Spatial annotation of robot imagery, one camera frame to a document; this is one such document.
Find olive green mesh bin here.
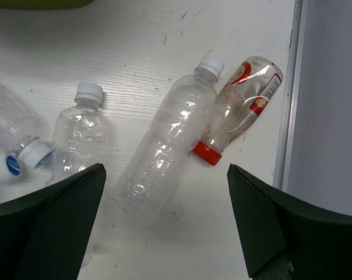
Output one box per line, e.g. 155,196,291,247
0,0,93,10

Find tall clear plastic bottle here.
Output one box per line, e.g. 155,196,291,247
115,54,224,215

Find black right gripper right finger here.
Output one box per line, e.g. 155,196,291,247
227,164,352,279

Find clear bottle blue-white cap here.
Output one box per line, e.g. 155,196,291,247
0,86,53,169

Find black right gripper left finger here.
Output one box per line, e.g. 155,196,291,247
0,163,106,279

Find clear bottle blue logo cap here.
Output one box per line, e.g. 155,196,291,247
0,153,22,186

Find red-capped clear plastic bottle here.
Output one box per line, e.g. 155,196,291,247
193,56,283,166

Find small clear white-capped bottle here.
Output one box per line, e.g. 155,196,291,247
45,82,111,187

